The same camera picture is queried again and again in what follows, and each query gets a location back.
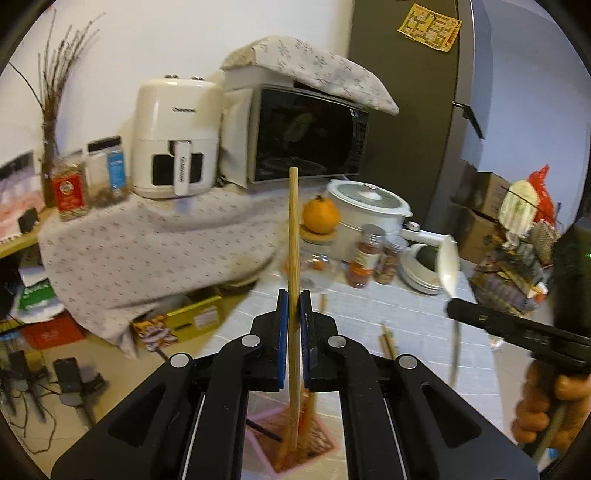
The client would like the black wire rack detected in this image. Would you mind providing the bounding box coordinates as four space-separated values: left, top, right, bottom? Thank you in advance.
468 217 561 319

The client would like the black handheld device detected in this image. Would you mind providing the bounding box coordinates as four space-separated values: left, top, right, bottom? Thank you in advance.
53 357 105 409
9 351 34 395

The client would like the black chopstick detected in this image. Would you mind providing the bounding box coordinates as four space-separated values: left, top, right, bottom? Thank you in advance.
246 418 283 441

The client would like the black microwave oven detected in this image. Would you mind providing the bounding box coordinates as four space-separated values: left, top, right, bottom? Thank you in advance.
224 69 370 185

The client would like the green and white bag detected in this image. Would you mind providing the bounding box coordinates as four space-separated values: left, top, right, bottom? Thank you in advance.
14 277 61 319

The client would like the brown cardboard box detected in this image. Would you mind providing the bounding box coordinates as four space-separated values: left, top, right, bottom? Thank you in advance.
455 161 511 264

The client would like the person's right hand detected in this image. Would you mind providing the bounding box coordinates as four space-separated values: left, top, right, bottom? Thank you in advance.
512 357 591 460

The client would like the grey refrigerator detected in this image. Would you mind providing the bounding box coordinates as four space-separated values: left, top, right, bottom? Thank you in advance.
346 0 490 259

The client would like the stack of white bowls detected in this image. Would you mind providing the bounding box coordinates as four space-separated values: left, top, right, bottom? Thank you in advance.
399 242 446 296

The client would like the clear jar of dried slices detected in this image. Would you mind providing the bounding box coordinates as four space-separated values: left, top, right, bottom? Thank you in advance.
374 234 409 285

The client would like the vase with dry branches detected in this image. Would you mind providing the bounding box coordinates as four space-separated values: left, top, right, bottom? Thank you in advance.
7 7 107 208

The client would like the small black box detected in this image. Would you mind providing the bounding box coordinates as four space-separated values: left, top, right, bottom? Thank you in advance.
18 208 40 234

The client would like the floral microwave cover cloth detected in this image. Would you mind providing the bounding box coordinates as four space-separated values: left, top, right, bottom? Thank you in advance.
219 36 400 116

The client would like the white rice cooker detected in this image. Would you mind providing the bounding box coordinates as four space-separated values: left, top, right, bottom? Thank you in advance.
325 179 414 261

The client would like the red box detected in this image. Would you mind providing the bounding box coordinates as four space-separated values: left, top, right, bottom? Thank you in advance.
21 316 86 349

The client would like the floral cabinet cloth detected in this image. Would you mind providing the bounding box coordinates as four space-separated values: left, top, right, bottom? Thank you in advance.
38 185 305 361

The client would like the white plastic handle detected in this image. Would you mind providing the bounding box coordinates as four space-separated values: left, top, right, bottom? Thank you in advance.
402 220 458 252

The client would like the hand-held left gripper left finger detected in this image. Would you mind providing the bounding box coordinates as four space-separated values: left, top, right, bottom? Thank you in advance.
51 288 291 480

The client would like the yellow wooden shelf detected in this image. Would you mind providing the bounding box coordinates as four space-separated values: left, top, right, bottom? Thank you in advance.
0 222 51 259

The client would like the woven wicker basket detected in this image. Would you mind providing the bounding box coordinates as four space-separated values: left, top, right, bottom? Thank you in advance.
530 220 560 266

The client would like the white air fryer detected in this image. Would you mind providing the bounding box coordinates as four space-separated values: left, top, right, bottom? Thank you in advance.
131 74 225 200

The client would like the glass jar with cork lid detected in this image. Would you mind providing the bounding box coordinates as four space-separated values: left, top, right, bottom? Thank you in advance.
298 226 342 289

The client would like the grey checkered tablecloth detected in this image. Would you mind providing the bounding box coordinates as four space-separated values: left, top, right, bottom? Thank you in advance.
217 258 532 480

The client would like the white plastic spoon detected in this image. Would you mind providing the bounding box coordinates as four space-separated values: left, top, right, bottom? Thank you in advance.
436 233 464 387

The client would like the dark green round vegetable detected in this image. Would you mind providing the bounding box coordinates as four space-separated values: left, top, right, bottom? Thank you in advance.
416 244 441 273

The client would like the orange fruit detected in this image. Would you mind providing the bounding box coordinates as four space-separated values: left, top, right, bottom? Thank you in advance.
302 195 340 235

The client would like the red label jar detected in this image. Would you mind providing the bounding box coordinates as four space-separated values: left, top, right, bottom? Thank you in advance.
50 152 90 222

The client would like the blue label jar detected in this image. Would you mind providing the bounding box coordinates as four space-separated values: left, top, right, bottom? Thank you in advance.
85 135 131 206

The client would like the black bag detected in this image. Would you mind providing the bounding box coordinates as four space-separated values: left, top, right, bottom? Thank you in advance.
0 265 24 324

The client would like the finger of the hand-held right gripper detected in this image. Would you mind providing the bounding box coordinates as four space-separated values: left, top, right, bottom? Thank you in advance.
445 298 591 377

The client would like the red powder spice jar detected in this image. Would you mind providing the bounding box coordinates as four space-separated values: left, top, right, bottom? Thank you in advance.
346 224 386 289

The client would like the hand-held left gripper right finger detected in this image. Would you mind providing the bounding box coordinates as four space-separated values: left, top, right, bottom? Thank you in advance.
299 290 541 480

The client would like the yellow cardboard box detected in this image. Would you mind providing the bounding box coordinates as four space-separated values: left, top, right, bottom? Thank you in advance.
134 295 227 352

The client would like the pale round dish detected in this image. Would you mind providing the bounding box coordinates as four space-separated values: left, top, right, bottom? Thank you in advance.
500 179 541 229

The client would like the pink perforated utensil basket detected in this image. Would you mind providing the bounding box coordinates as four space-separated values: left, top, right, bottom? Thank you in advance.
244 405 340 474

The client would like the red plastic bag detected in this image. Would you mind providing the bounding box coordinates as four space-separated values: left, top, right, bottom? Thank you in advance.
527 164 555 217

